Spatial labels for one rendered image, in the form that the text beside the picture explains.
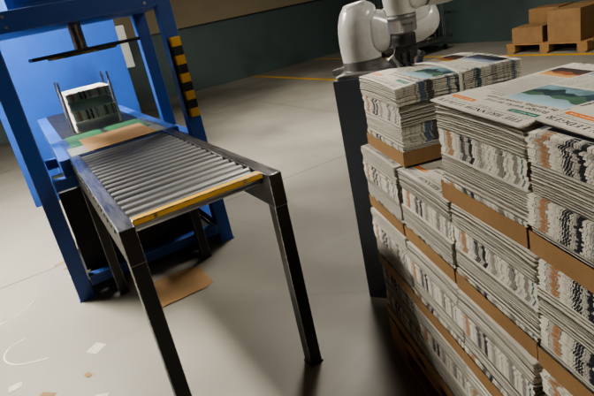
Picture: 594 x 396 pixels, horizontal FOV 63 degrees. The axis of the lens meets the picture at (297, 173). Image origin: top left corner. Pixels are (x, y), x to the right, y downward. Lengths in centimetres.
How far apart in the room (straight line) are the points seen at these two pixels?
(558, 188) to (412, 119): 60
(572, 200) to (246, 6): 1069
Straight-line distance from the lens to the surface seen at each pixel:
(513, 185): 92
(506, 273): 105
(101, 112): 355
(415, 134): 137
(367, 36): 192
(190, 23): 1080
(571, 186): 81
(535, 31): 786
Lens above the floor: 131
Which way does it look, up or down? 19 degrees down
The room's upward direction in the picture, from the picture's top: 12 degrees counter-clockwise
